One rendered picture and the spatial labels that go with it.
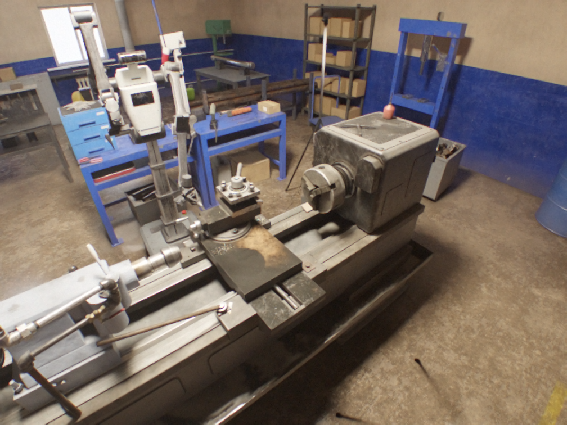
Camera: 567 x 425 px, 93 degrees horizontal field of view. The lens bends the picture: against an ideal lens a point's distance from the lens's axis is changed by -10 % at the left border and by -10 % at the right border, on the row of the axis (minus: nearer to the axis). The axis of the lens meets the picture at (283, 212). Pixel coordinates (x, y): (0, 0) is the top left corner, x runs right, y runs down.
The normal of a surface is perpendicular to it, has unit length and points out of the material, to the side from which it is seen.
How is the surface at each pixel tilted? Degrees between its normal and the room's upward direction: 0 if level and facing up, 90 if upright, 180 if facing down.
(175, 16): 90
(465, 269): 0
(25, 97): 90
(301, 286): 0
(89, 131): 90
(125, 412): 90
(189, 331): 0
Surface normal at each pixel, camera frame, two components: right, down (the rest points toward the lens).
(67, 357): 0.54, 0.02
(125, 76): 0.57, 0.48
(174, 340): 0.00, -0.81
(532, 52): -0.79, 0.36
